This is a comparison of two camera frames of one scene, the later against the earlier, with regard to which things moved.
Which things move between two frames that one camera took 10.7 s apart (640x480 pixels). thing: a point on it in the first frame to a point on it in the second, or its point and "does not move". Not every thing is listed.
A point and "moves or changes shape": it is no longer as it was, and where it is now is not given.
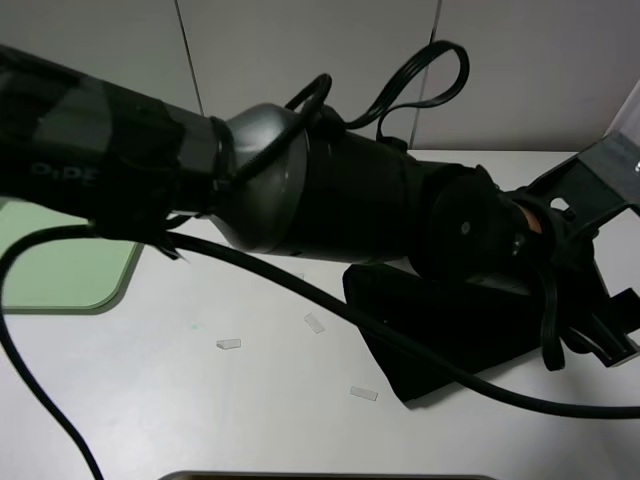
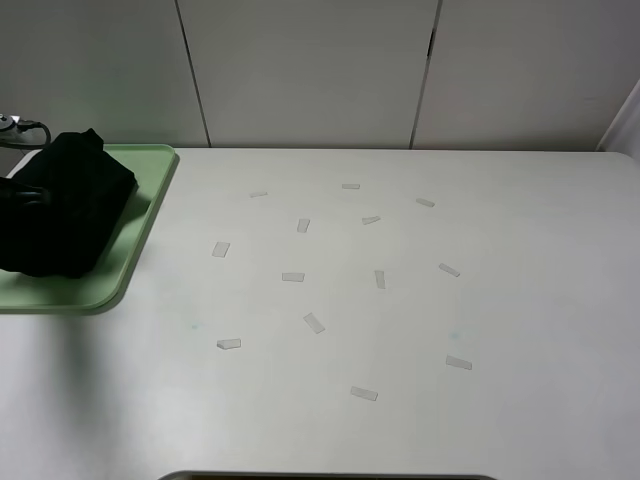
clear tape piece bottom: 367,394 does not move
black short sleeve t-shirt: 471,322 moves or changes shape
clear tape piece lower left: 229,344 does not move
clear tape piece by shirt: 314,325 does not move
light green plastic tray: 71,275 does not move
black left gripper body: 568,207 to 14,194
